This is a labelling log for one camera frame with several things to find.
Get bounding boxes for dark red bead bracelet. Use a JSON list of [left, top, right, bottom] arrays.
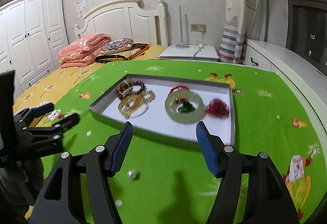
[[116, 80, 147, 101]]

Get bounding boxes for yellow amber bangle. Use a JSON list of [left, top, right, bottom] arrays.
[[118, 95, 149, 119]]

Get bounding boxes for pastel stone bead bracelet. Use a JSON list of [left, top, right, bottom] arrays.
[[141, 89, 156, 103]]

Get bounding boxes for pale green jade bangle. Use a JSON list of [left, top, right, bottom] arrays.
[[165, 90, 206, 124]]

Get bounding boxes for red woven cord bracelet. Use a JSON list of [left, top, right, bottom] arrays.
[[168, 84, 190, 94]]

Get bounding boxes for grey shallow jewelry tray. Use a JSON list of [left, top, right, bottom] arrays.
[[89, 74, 236, 145]]

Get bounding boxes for yellow daisy bed sheet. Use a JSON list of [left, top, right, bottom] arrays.
[[12, 44, 165, 114]]

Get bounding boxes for folded pink quilt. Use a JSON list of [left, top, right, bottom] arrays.
[[57, 33, 111, 68]]

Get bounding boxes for white wardrobe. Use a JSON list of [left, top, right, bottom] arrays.
[[1, 0, 68, 98]]

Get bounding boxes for patterned blue red pillow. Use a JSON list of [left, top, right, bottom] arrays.
[[100, 38, 134, 55]]

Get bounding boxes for green cartoon print tablecloth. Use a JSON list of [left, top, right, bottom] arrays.
[[54, 60, 326, 223]]

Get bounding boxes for red rose brooch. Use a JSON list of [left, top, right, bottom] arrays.
[[205, 98, 230, 118]]

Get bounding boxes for black orange folded blanket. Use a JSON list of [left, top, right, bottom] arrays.
[[95, 43, 150, 63]]

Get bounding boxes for white bed headboard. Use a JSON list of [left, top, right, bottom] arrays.
[[74, 0, 170, 48]]

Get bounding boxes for white window bench cabinet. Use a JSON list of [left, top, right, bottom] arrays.
[[244, 39, 327, 122]]

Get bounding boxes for white desk lamp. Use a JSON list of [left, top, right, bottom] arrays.
[[175, 5, 189, 49]]

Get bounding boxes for white nightstand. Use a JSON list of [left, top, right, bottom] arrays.
[[159, 45, 219, 62]]

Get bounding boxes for dark window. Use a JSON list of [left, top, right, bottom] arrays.
[[286, 0, 326, 74]]

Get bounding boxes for sailboat print curtain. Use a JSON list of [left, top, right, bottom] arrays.
[[218, 0, 258, 64]]

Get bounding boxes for gold ring pair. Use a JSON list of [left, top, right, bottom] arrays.
[[117, 79, 134, 97]]

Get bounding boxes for white wall papers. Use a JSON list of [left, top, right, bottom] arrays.
[[75, 0, 86, 20]]

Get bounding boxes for white charger cable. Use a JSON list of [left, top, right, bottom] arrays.
[[189, 30, 205, 61]]

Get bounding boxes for grey wall socket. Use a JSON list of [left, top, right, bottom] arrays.
[[190, 24, 206, 33]]

